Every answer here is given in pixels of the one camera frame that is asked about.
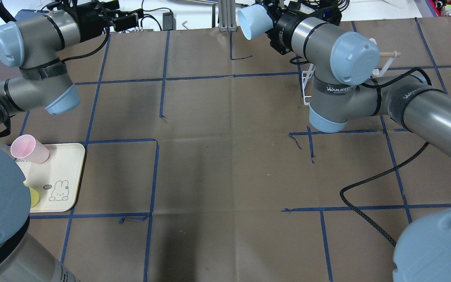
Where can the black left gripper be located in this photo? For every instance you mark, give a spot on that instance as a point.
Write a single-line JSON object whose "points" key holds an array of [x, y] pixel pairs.
{"points": [[85, 11]]}

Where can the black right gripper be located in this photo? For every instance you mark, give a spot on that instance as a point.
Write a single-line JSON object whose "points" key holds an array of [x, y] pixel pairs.
{"points": [[284, 26]]}

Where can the light blue cup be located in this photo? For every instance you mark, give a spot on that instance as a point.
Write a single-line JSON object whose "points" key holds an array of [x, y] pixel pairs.
{"points": [[254, 21]]}

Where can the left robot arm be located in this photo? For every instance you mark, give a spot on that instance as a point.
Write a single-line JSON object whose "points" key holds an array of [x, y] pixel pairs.
{"points": [[32, 45]]}

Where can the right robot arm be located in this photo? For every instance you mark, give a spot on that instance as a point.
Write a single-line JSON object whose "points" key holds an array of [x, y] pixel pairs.
{"points": [[423, 251]]}

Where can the pink cup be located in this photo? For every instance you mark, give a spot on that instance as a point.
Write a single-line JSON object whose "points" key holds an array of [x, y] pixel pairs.
{"points": [[28, 148]]}

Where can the white cup tray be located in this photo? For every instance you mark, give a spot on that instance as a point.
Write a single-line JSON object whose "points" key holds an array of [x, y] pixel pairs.
{"points": [[58, 179]]}

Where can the yellow cup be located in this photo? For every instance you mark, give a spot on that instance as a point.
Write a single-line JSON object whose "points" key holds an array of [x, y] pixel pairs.
{"points": [[35, 197]]}

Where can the aluminium frame post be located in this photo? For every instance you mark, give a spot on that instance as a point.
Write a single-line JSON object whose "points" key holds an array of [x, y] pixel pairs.
{"points": [[227, 15]]}

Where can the white wire cup rack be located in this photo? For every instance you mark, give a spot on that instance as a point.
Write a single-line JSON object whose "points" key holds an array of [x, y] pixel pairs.
{"points": [[342, 62]]}

